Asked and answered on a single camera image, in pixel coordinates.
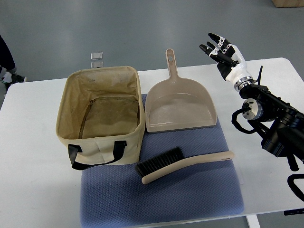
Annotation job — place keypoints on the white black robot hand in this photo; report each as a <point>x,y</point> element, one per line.
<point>230,62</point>

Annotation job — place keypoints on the beige hand broom black bristles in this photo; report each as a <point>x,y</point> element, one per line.
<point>174,160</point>

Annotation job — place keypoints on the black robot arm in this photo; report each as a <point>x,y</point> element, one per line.
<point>280,125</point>

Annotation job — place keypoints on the beige plastic dustpan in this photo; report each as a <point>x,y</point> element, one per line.
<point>178,103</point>

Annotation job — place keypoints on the cardboard box corner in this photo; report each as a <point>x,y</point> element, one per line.
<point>288,3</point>

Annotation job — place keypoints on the lower metal floor plate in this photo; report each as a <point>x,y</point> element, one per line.
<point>97,64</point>

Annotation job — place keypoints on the metal floor plate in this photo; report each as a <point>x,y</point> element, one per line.
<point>97,64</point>
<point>96,55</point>

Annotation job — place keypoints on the upper metal floor plate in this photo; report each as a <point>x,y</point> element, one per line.
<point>96,55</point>

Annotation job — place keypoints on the white table leg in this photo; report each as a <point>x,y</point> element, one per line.
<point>252,221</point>

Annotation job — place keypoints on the black table control panel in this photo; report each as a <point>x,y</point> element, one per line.
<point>294,212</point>

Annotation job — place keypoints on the blue textured mat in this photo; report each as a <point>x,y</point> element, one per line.
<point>113,196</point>

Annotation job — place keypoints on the person leg with sneaker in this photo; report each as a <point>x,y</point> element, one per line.
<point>8,67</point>

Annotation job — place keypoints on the beige fabric bag black handles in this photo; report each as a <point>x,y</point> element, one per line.
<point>101,117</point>

